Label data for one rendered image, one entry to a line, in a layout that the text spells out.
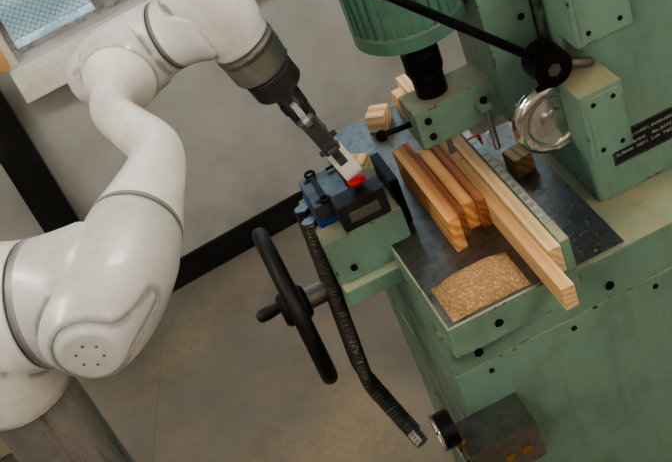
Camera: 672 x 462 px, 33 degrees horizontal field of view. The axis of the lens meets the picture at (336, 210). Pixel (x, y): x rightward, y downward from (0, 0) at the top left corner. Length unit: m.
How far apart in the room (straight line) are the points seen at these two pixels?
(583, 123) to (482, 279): 0.27
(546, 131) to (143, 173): 0.75
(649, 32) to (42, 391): 1.06
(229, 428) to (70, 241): 1.88
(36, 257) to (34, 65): 1.91
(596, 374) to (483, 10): 0.66
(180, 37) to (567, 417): 0.94
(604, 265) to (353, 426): 1.14
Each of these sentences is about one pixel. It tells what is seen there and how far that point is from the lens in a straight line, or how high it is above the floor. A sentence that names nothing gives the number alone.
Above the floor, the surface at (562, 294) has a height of 0.93.
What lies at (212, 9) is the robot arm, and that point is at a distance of 1.52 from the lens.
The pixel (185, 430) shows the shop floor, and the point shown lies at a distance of 3.02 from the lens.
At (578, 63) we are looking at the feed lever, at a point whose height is 1.10.
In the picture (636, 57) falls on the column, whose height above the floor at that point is 1.04.
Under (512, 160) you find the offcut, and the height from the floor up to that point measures 0.84.
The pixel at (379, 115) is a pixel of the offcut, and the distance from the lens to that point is 2.04.
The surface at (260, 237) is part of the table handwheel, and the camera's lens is 1.84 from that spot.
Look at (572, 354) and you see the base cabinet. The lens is 1.92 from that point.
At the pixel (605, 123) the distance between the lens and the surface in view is 1.71.
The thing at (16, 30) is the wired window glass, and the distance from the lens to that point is 3.08.
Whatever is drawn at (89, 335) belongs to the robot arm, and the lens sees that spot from 1.05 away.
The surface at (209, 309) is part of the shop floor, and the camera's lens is 3.32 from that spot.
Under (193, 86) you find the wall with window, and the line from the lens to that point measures 3.17.
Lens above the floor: 2.03
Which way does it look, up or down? 36 degrees down
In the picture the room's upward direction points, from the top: 23 degrees counter-clockwise
